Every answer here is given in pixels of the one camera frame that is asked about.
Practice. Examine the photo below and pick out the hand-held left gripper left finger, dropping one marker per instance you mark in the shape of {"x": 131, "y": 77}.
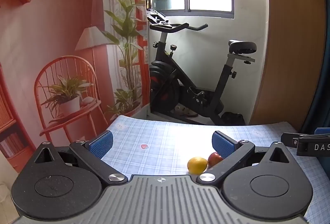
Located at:
{"x": 101, "y": 142}

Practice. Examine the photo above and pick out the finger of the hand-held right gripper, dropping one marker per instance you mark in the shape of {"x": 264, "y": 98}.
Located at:
{"x": 323, "y": 131}
{"x": 289, "y": 140}

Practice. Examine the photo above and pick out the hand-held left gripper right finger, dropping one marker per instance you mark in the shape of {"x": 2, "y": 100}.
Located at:
{"x": 223, "y": 144}

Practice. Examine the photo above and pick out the red apple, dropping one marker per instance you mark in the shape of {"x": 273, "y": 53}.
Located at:
{"x": 215, "y": 159}

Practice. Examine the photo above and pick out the black bag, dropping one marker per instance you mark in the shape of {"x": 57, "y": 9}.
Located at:
{"x": 233, "y": 118}

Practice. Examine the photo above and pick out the small yellow lemon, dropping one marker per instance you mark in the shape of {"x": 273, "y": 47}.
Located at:
{"x": 197, "y": 165}

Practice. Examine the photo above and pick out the pair of sandals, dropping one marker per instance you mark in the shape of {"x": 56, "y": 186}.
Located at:
{"x": 185, "y": 111}

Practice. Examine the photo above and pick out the blue checked tablecloth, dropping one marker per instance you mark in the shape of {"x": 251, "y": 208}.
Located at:
{"x": 167, "y": 136}

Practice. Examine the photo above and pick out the black exercise bike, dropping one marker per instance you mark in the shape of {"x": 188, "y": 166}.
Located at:
{"x": 165, "y": 79}

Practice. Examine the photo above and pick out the wooden wardrobe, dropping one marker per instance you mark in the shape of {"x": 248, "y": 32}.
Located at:
{"x": 288, "y": 46}

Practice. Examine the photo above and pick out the wall poster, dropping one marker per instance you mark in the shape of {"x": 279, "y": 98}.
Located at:
{"x": 51, "y": 20}

